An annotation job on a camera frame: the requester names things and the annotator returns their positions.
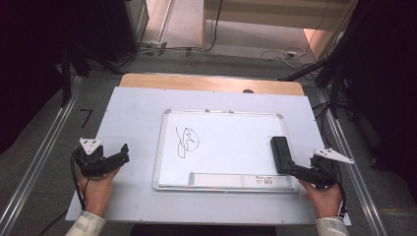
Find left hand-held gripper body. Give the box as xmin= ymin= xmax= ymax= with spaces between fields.
xmin=73 ymin=137 xmax=116 ymax=179

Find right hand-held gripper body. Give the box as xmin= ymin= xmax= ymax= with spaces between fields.
xmin=309 ymin=147 xmax=355 ymax=191

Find black whiteboard eraser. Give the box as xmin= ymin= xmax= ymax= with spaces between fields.
xmin=269 ymin=136 xmax=295 ymax=175

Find silver framed whiteboard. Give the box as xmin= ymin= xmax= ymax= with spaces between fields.
xmin=151 ymin=108 xmax=300 ymax=194

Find person's right hand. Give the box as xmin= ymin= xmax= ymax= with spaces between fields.
xmin=299 ymin=178 xmax=344 ymax=219

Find person's left hand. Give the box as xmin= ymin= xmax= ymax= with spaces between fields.
xmin=78 ymin=166 xmax=121 ymax=217

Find white table cover board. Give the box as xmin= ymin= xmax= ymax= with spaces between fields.
xmin=65 ymin=86 xmax=352 ymax=227

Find black metal stand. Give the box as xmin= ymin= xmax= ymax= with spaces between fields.
xmin=277 ymin=19 xmax=360 ymax=120

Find wooden table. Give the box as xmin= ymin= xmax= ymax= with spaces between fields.
xmin=119 ymin=73 xmax=306 ymax=97

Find dark cabinet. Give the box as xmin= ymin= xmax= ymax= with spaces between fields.
xmin=99 ymin=0 xmax=150 ymax=64

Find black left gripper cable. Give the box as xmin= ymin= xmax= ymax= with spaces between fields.
xmin=38 ymin=148 xmax=90 ymax=236

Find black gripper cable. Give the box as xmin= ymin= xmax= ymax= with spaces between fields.
xmin=323 ymin=162 xmax=349 ymax=218
xmin=38 ymin=148 xmax=90 ymax=236

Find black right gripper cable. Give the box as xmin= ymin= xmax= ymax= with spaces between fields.
xmin=323 ymin=162 xmax=349 ymax=218

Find aluminium floor rail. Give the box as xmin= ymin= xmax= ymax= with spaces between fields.
xmin=0 ymin=76 xmax=84 ymax=236
xmin=316 ymin=88 xmax=390 ymax=236

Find black floor cables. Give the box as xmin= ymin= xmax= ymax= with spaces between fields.
xmin=116 ymin=40 xmax=206 ymax=62

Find white floor cable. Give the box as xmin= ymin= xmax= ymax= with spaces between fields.
xmin=260 ymin=46 xmax=309 ymax=64

